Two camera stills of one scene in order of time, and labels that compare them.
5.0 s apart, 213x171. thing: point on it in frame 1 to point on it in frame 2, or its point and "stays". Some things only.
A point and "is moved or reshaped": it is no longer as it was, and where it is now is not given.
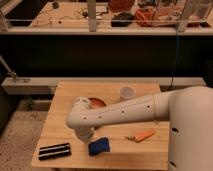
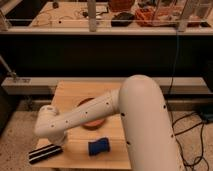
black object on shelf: x=123 y=19 stays
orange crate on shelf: x=152 y=17 stays
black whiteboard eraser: x=54 y=151 is moved or reshaped
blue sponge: x=100 y=146 stays
